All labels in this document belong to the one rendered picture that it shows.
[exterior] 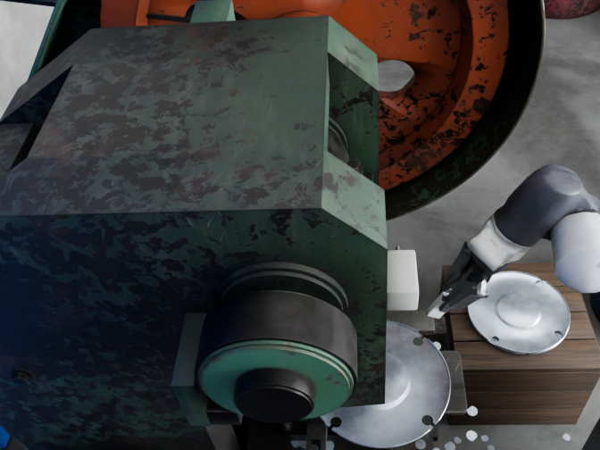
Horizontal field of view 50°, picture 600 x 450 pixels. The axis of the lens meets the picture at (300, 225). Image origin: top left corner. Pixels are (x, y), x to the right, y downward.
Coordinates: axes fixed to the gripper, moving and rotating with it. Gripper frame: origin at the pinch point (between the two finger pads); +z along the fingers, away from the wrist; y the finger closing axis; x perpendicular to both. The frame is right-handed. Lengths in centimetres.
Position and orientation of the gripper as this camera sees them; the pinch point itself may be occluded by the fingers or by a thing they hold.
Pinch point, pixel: (440, 305)
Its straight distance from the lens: 133.8
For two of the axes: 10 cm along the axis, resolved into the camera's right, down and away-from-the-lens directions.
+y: 0.1, -7.4, 6.8
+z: -3.6, 6.3, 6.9
